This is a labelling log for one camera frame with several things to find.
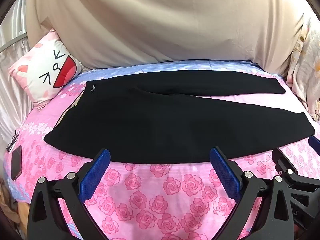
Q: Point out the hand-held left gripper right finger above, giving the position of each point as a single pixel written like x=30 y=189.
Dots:
x=225 y=173

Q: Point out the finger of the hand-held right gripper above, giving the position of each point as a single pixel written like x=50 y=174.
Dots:
x=314 y=143
x=286 y=161

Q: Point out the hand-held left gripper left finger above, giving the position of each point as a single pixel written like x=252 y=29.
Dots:
x=96 y=171

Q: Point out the black pants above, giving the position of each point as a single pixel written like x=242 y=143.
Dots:
x=160 y=120

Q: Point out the pink rose bedsheet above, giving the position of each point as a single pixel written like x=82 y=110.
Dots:
x=160 y=192

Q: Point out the pale floral blanket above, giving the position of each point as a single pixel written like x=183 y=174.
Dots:
x=305 y=67

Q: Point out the black smartphone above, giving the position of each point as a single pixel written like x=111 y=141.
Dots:
x=16 y=163

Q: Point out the black eyeglasses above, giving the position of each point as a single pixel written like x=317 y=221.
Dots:
x=11 y=142

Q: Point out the orange brown cloth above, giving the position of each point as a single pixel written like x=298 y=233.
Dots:
x=8 y=205

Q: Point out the cat face pillow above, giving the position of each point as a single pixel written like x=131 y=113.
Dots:
x=47 y=72

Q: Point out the white satin curtain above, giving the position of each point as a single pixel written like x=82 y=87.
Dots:
x=11 y=85

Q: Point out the grey metal rod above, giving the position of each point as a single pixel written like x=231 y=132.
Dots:
x=11 y=43

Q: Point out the beige cloth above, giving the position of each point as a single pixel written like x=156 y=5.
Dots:
x=160 y=22

